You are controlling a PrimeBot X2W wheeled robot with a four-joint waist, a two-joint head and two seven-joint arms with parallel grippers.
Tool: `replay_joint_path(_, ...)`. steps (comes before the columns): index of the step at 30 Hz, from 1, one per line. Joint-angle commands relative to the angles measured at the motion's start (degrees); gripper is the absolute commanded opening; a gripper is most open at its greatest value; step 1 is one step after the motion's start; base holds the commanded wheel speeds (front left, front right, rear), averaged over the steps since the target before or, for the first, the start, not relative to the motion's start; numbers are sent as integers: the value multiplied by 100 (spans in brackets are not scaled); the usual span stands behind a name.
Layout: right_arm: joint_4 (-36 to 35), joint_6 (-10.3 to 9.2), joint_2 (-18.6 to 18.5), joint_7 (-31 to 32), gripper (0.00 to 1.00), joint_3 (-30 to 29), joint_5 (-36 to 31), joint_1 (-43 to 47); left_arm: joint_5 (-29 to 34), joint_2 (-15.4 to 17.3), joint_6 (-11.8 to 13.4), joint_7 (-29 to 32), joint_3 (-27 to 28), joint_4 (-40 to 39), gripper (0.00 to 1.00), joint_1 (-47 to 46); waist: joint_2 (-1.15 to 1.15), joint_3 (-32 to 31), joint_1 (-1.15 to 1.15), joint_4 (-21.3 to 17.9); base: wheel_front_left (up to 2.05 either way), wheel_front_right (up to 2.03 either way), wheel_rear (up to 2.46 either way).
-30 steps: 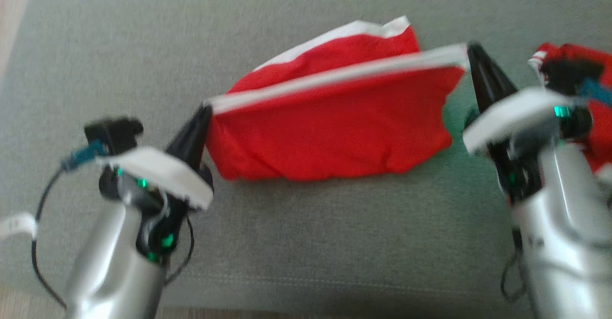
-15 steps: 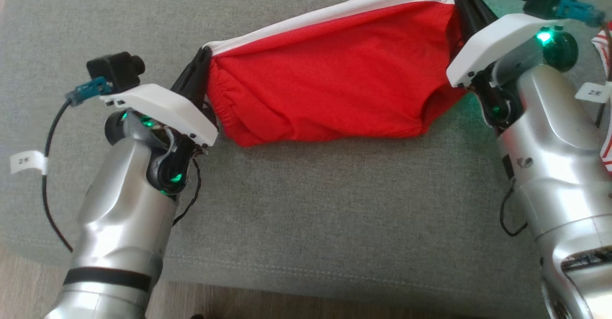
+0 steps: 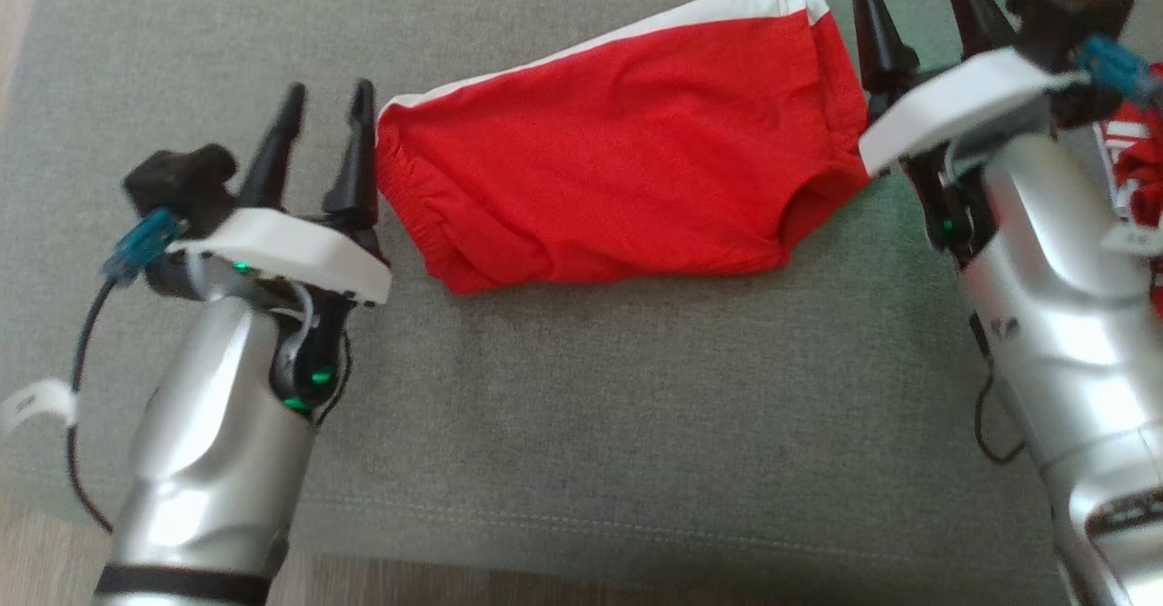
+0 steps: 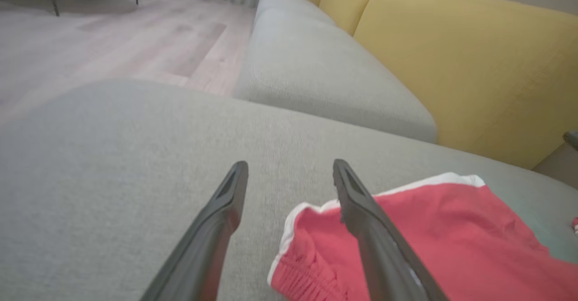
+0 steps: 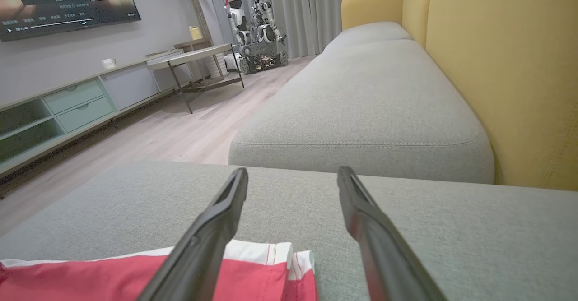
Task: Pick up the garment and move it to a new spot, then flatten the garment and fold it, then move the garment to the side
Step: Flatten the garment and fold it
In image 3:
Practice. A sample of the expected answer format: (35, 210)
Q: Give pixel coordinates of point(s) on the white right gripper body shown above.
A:
(963, 102)

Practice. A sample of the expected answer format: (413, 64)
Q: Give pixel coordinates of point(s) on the red shorts with white stripe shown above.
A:
(618, 152)

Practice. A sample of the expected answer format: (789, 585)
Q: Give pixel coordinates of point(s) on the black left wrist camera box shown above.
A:
(182, 183)

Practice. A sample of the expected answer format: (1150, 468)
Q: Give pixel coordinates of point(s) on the blue camera connector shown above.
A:
(1118, 63)
(145, 243)

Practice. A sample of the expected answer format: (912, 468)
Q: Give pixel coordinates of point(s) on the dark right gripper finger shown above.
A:
(881, 43)
(972, 6)

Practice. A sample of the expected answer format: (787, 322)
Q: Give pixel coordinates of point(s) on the large grey fabric ottoman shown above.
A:
(591, 388)

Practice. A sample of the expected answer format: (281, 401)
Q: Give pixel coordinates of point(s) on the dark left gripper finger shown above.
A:
(356, 179)
(273, 161)

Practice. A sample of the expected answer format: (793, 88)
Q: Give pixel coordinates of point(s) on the blue right camera connector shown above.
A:
(1118, 63)

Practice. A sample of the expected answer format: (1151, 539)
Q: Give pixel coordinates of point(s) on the red striped-trim jersey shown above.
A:
(1143, 165)

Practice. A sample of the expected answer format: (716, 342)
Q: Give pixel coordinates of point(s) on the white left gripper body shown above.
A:
(291, 247)

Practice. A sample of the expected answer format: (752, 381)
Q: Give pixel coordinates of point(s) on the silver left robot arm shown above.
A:
(209, 442)

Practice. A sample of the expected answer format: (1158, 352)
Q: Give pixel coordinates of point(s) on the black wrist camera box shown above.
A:
(1072, 15)
(182, 183)

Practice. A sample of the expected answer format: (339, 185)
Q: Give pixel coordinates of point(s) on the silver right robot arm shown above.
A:
(1063, 342)

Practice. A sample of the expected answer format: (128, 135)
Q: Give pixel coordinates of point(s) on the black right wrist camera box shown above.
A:
(1072, 15)

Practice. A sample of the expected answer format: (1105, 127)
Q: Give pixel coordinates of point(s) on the blue left camera connector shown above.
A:
(145, 243)

